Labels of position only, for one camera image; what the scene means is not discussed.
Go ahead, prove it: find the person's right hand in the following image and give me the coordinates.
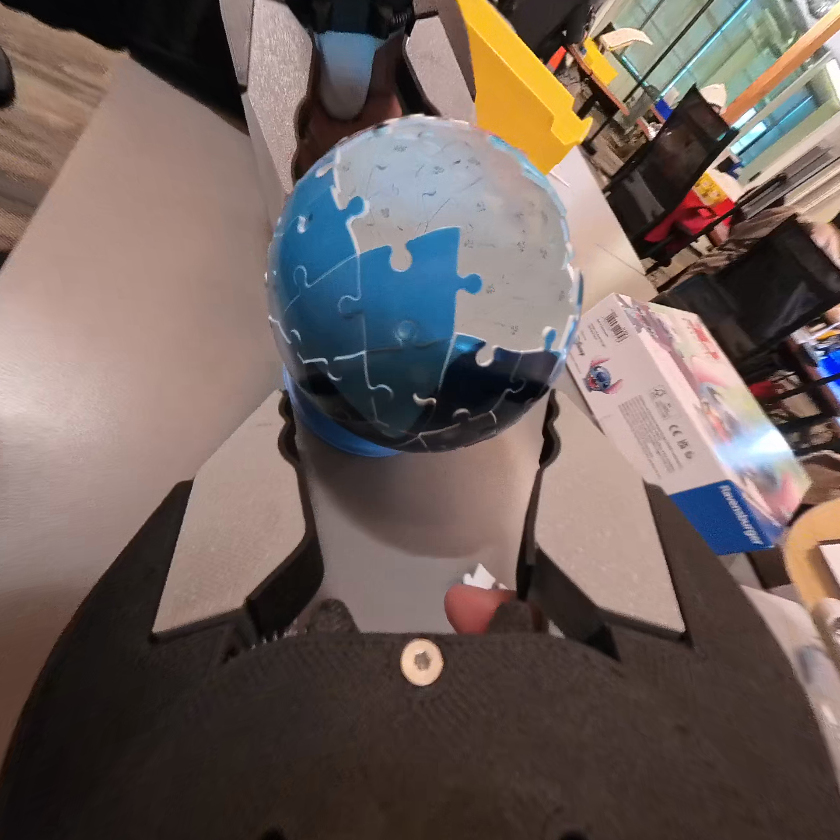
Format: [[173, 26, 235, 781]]
[[445, 584, 519, 634]]

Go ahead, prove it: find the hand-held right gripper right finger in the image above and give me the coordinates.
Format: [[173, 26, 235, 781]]
[[516, 390, 688, 660]]

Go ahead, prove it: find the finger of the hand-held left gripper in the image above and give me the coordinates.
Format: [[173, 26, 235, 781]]
[[402, 0, 478, 126], [243, 0, 315, 211]]

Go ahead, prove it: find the yellow plastic crate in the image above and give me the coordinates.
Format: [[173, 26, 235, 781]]
[[456, 0, 595, 175]]

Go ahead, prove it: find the blue ball stand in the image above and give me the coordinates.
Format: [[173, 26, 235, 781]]
[[282, 367, 403, 458]]

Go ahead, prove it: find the blue puzzle ball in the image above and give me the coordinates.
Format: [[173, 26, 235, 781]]
[[266, 113, 585, 454]]

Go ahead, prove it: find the black mesh office chair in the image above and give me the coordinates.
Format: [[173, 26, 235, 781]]
[[604, 84, 739, 263], [656, 249, 840, 395]]

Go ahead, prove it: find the person's left hand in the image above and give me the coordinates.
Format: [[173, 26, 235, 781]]
[[294, 39, 403, 175]]

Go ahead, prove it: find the printed puzzle box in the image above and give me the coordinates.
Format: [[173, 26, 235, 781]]
[[566, 293, 811, 557]]

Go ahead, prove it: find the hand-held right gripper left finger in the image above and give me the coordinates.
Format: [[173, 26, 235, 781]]
[[152, 388, 327, 641]]

